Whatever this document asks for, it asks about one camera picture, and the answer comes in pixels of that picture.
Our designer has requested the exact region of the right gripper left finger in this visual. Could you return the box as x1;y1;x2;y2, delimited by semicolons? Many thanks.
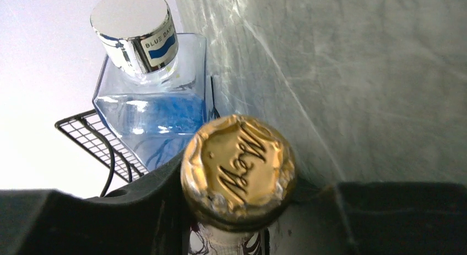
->
1;155;189;254

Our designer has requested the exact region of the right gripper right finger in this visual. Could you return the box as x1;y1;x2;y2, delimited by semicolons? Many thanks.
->
270;182;466;254

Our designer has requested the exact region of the dark wine bottle gold cap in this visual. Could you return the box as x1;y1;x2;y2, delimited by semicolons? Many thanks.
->
180;115;297;254

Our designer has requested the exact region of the blue glass bottle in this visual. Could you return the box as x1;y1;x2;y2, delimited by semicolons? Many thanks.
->
90;0;214;171

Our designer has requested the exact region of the black wire wine rack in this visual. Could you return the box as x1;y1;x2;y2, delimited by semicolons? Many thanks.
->
55;76;221;198

